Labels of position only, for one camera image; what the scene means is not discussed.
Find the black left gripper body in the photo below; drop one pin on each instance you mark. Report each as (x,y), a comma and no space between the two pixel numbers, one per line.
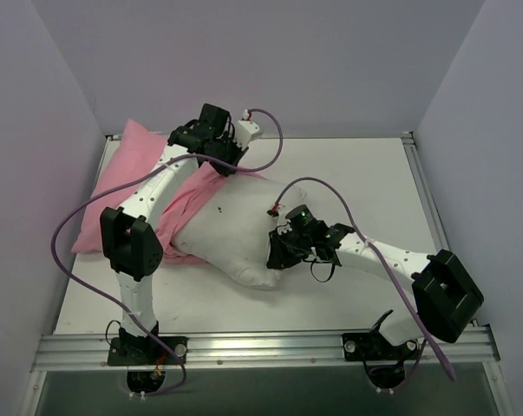
(228,160)

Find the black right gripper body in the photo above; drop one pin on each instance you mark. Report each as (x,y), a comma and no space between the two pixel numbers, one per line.
(279,250)

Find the white pillow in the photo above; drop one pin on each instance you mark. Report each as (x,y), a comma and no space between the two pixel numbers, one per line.
(231,231)

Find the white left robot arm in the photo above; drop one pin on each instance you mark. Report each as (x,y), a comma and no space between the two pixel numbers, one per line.
(128,234)

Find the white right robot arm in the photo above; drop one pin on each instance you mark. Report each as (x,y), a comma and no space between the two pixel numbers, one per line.
(347,249)

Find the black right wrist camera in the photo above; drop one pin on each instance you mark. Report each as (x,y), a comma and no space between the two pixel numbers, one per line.
(296,222)

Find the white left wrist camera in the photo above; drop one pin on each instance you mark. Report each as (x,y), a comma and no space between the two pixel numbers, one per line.
(246,131)

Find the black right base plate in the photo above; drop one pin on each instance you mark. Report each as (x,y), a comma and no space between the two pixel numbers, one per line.
(366,346)

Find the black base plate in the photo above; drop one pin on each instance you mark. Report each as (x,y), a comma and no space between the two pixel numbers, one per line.
(366,346)
(123,353)

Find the aluminium right side rail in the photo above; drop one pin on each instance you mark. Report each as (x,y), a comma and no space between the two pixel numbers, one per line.
(434,216)

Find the aluminium rail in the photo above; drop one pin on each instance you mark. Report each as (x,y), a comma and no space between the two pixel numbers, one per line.
(246,350)
(434,216)

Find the aluminium front rail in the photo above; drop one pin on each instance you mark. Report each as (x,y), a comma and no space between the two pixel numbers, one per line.
(246,350)

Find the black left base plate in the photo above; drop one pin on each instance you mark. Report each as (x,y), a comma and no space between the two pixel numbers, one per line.
(123,353)

